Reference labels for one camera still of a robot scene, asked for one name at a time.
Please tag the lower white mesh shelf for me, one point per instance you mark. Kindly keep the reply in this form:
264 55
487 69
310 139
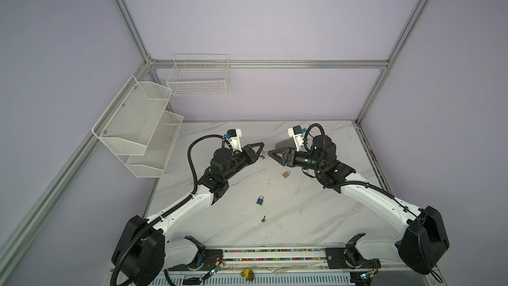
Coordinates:
156 158

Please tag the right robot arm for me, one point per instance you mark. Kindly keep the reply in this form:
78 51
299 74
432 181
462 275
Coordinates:
422 238

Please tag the upper white mesh shelf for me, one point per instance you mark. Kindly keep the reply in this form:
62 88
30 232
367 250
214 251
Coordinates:
128 124

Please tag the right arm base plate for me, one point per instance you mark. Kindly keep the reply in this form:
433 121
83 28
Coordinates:
348 257

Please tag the aluminium rail bed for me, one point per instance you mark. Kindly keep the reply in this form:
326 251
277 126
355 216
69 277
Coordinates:
294 265

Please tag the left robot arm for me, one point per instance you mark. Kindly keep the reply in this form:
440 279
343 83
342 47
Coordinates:
145 247

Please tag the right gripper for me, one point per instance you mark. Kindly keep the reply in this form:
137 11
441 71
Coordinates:
288 155

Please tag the yellow padlock on rail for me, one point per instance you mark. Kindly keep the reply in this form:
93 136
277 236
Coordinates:
248 275

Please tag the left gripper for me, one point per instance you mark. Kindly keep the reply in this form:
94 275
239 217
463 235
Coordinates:
247 151

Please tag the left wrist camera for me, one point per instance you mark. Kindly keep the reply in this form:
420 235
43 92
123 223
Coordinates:
232 138

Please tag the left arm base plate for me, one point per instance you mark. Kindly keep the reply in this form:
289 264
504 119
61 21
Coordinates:
205 263

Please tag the blue padlock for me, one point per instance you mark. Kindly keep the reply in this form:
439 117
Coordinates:
260 200

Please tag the white wire basket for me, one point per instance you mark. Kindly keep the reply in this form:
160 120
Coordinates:
195 75

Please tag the white mesh shelf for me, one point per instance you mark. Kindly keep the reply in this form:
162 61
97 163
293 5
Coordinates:
128 124
156 158

